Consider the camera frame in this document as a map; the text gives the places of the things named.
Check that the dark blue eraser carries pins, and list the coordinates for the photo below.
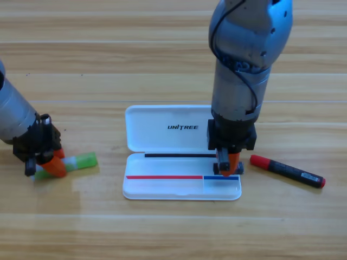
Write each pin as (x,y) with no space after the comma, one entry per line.
(216,169)

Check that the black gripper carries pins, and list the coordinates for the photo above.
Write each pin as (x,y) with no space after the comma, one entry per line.
(35,140)
(233,135)

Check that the white Unitree pencil case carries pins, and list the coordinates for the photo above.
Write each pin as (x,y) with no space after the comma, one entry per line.
(168,187)

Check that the black marker with red cap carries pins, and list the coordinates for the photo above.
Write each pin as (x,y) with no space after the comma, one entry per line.
(287,170)

